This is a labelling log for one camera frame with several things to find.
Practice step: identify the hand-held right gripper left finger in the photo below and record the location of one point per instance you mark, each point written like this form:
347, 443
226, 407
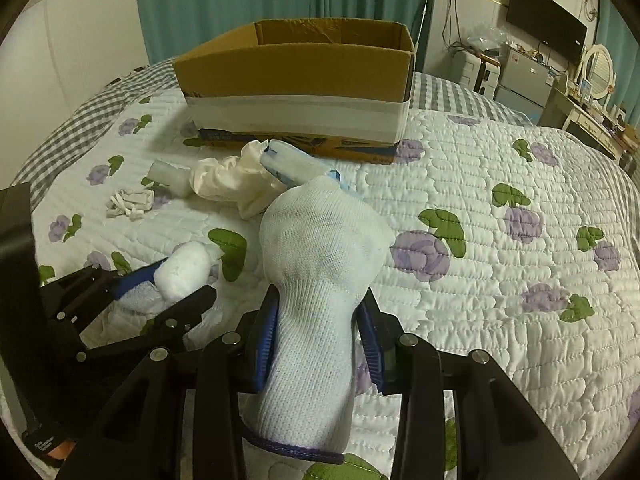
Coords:
262, 345

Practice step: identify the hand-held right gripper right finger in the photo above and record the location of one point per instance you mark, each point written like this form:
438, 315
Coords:
374, 347

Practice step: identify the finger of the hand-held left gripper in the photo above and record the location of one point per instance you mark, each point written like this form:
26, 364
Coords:
187, 307
142, 275

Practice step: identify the white sock with blue trim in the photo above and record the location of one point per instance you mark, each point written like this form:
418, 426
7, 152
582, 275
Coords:
320, 280

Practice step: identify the cardboard box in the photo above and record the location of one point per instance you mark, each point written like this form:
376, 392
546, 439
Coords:
295, 90

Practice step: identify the white fluffy towel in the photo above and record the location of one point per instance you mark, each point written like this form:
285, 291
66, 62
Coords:
134, 305

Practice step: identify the small white knotted cloth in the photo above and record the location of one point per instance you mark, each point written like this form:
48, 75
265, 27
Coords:
127, 204

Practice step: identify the translucent white plastic tube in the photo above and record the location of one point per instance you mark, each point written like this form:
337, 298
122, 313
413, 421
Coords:
167, 176

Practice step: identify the cream cloth glove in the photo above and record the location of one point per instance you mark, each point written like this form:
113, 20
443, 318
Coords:
230, 177

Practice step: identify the floral quilted bed cover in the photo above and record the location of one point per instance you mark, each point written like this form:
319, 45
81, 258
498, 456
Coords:
500, 270

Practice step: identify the light blue white sock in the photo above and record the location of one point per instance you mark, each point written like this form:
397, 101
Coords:
282, 164

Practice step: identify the teal window curtain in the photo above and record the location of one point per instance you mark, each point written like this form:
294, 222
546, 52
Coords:
622, 60
215, 0

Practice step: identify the white storage cabinet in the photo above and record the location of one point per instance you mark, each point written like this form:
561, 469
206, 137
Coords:
469, 71

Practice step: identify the white dressing table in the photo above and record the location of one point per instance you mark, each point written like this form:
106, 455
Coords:
575, 115

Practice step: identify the silver small fridge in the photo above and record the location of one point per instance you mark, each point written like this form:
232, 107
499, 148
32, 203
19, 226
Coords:
525, 77

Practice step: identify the clear plastic bags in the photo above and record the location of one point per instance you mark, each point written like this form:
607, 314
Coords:
482, 37

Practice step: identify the oval white vanity mirror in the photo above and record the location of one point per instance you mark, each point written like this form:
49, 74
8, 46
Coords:
597, 71

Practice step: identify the black wall television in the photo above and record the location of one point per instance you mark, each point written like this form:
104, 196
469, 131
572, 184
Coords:
545, 17

